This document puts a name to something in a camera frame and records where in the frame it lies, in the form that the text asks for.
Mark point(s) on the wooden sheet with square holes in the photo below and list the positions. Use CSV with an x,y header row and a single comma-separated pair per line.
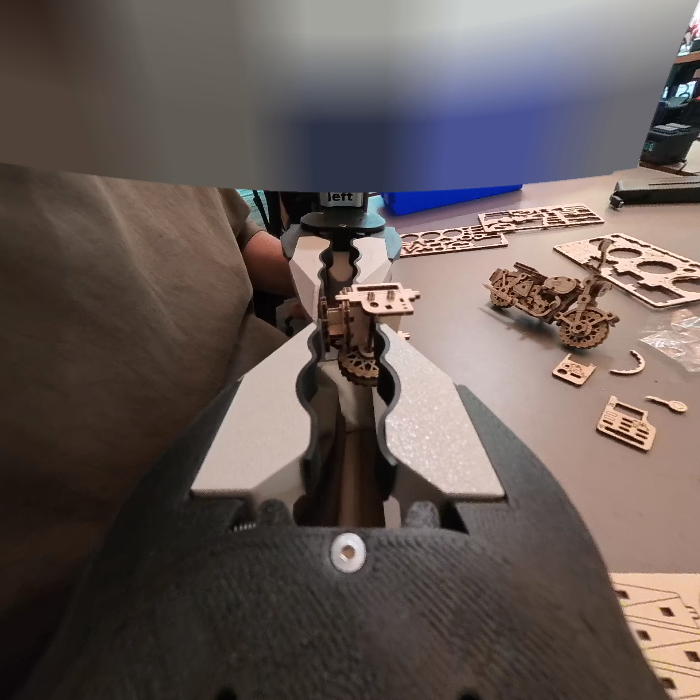
x,y
645,588

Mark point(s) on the wooden sheet with round holes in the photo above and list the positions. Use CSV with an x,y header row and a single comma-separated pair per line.
x,y
492,243

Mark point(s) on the curved wooden piece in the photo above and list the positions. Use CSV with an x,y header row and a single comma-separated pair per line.
x,y
637,363

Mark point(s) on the wooden sheet with narrow slots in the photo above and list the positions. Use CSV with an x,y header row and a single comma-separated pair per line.
x,y
596,221

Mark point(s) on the black machine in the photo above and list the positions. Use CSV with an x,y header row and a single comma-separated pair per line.
x,y
667,147

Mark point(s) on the dark grey desk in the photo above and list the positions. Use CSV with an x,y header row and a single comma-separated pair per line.
x,y
492,410

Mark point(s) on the key-shaped wooden piece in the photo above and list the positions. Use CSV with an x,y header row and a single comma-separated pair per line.
x,y
656,400

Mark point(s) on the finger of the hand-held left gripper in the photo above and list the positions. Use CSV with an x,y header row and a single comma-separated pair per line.
x,y
306,268
380,262

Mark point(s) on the person's left forearm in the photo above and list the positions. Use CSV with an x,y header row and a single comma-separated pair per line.
x,y
268,262

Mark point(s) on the blue plastic bin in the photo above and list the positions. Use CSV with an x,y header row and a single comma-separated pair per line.
x,y
437,199

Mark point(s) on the wooden sheet with large cutouts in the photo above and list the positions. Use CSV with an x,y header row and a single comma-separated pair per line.
x,y
579,257

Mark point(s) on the clear plastic bag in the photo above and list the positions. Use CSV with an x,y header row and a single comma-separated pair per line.
x,y
672,339

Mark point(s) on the long black device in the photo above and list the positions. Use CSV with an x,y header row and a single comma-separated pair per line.
x,y
656,191

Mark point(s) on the wooden sidecar model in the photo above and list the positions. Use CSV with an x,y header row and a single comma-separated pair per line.
x,y
355,322

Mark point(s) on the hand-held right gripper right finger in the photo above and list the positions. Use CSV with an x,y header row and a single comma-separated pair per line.
x,y
443,437

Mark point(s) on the slotted wooden part card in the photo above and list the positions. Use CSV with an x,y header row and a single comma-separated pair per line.
x,y
607,421

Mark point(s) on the small wooden part card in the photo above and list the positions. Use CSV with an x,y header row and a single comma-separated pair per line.
x,y
585,372

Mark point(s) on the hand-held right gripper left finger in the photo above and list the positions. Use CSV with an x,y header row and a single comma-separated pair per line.
x,y
246,437

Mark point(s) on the wooden motorcycle model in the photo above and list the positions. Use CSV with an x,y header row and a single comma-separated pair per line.
x,y
547,290

